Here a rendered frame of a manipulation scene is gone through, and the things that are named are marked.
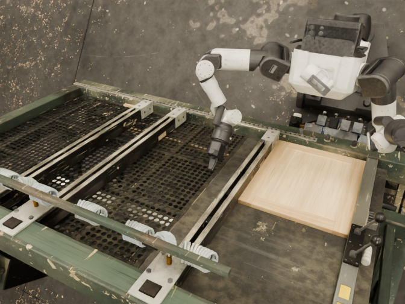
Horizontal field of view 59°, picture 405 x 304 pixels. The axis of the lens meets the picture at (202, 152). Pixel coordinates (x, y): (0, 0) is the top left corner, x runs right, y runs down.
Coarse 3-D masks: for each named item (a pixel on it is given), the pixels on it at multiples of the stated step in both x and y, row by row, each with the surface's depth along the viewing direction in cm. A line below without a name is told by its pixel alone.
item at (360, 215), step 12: (372, 168) 166; (372, 180) 158; (360, 192) 150; (360, 204) 144; (360, 216) 138; (348, 264) 118; (348, 276) 114; (336, 288) 110; (336, 300) 106; (348, 300) 106
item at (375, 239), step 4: (372, 236) 113; (376, 236) 112; (380, 236) 112; (372, 240) 113; (376, 240) 112; (380, 240) 112; (368, 244) 115; (372, 244) 113; (376, 244) 112; (380, 244) 112; (360, 248) 118; (364, 248) 116; (352, 252) 120; (356, 252) 119; (352, 256) 119
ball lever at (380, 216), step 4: (380, 212) 122; (376, 216) 122; (380, 216) 121; (384, 216) 121; (372, 220) 125; (376, 220) 122; (380, 220) 121; (384, 220) 121; (368, 224) 125; (356, 228) 130; (360, 228) 128; (364, 228) 127; (356, 232) 128; (360, 232) 128
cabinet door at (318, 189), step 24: (288, 144) 188; (264, 168) 169; (288, 168) 169; (312, 168) 170; (336, 168) 170; (360, 168) 170; (264, 192) 154; (288, 192) 154; (312, 192) 154; (336, 192) 154; (288, 216) 141; (312, 216) 141; (336, 216) 141
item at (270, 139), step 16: (272, 144) 181; (256, 160) 164; (240, 176) 158; (224, 192) 144; (240, 192) 150; (208, 208) 136; (224, 208) 136; (208, 224) 128; (192, 240) 124; (208, 240) 127; (160, 256) 111; (144, 272) 106; (160, 272) 106; (176, 272) 106
